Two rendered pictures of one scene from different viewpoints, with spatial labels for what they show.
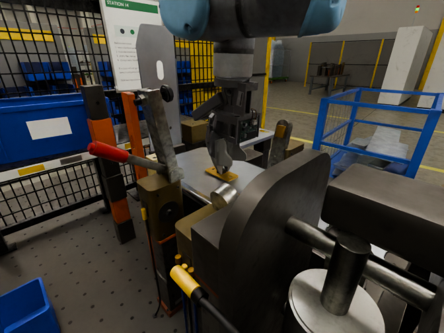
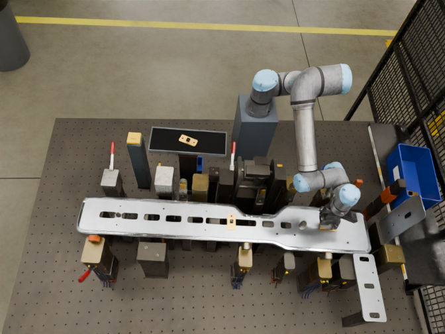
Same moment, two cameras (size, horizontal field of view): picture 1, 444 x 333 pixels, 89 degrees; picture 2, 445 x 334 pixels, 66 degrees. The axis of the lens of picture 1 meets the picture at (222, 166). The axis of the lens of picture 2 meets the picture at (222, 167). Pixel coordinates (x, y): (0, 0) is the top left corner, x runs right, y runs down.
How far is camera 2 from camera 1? 1.59 m
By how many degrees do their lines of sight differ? 86
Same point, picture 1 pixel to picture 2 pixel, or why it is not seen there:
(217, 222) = (283, 171)
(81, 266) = not seen: hidden behind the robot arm
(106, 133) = (385, 195)
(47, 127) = (396, 173)
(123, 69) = not seen: outside the picture
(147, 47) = (412, 203)
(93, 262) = not seen: hidden behind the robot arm
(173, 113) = (394, 232)
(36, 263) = (363, 187)
